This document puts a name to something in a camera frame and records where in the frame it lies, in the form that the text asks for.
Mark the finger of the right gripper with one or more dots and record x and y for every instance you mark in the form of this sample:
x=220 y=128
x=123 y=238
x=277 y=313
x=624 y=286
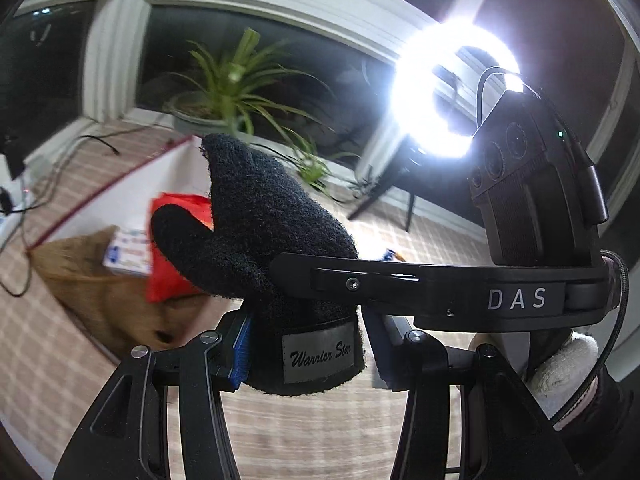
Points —
x=389 y=287

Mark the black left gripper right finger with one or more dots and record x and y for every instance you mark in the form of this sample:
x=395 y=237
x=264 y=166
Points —
x=467 y=413

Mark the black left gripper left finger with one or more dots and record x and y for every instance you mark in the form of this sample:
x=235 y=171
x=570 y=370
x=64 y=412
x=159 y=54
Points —
x=124 y=434

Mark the black knit glove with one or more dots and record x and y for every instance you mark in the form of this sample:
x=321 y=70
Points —
x=296 y=346

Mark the brown knitted hat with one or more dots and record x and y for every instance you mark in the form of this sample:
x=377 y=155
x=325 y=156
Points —
x=112 y=307

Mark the white gloved hand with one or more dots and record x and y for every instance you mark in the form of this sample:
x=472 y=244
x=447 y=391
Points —
x=553 y=374

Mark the plaid table cloth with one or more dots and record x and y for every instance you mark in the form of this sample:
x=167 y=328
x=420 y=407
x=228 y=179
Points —
x=51 y=372

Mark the starry white card box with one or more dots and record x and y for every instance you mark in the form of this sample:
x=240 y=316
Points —
x=129 y=252

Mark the potted spider plant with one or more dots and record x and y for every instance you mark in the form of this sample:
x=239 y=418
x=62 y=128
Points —
x=226 y=99

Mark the ring light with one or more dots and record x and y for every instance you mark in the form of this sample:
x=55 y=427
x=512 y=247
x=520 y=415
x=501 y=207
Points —
x=446 y=68

